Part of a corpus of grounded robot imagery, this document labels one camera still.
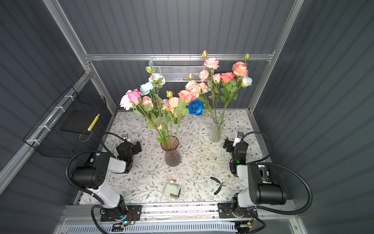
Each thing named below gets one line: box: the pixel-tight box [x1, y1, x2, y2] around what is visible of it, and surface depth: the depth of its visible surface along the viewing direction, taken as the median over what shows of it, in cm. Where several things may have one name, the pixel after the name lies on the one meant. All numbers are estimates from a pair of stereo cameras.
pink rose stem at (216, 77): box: [212, 73, 222, 86], surface depth 80 cm
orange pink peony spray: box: [220, 53, 250, 124], surface depth 79 cm
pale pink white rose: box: [119, 89, 168, 147], surface depth 61 cm
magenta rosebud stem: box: [127, 88, 168, 147], surface depth 58 cm
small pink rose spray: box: [162, 90, 180, 147], surface depth 71 cm
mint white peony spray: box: [139, 66, 169, 147], surface depth 69 cm
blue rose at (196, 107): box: [187, 99, 205, 117], surface depth 65 cm
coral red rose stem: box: [220, 72, 238, 124], surface depth 81 cm
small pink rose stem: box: [142, 96, 168, 147], surface depth 65 cm
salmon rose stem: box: [174, 89, 196, 144], surface depth 68 cm
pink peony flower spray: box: [199, 50, 220, 123], surface depth 77 cm
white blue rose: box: [241, 75, 253, 88], surface depth 80 cm
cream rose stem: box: [184, 79, 202, 99], surface depth 74 cm
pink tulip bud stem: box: [155, 124, 169, 147], surface depth 77 cm
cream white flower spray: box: [185, 73, 217, 121], surface depth 79 cm
